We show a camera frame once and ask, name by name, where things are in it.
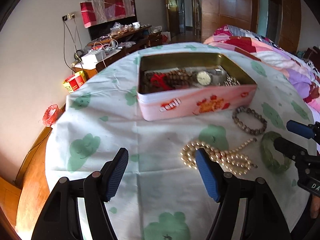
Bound white mug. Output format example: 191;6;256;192
132;22;141;30

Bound hanging power cables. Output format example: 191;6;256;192
62;18;85;67

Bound wall power socket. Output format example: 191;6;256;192
62;13;75;22

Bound white box on cabinet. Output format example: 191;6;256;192
81;49;106;64

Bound grey stone bead bracelet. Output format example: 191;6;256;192
231;106;267;137

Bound silver wrist watch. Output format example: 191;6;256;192
194;68;228;87

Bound black television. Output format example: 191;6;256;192
87;4;137;40

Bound pink patchwork quilt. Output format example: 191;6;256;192
203;25;319;122

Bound pink Genji tin box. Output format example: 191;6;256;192
137;52;257;121

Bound brown wooden bead necklace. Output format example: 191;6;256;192
143;68;198;91

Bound white pearl necklace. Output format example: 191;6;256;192
179;137;258;176

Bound wooden wardrobe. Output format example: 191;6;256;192
201;0;302;53

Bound person's right hand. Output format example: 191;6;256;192
310;195;320;219

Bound white green cloud tablecloth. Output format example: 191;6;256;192
46;43;316;239

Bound green jade bangle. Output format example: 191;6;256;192
260;131;291;174

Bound red tassel cord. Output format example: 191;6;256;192
150;73;176;92

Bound wooden TV cabinet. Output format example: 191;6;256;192
72;25;162;79

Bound bin with red bag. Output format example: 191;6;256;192
42;105;62;127

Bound wooden door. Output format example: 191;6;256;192
165;0;180;37

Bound red yellow carton box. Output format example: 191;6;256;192
63;70;87;94

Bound red patchwork cloth cover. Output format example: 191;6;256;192
80;0;136;28

